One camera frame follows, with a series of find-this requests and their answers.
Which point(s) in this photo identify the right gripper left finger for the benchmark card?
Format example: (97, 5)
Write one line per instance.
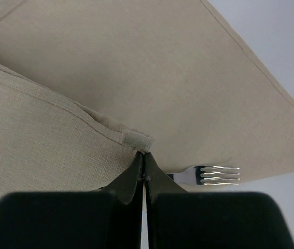
(107, 218)

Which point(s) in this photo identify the silver metal fork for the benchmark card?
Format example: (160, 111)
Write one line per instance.
(208, 175)

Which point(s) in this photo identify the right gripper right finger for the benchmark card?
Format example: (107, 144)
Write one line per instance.
(180, 219)

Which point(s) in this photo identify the beige cloth napkin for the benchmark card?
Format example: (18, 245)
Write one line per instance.
(85, 85)

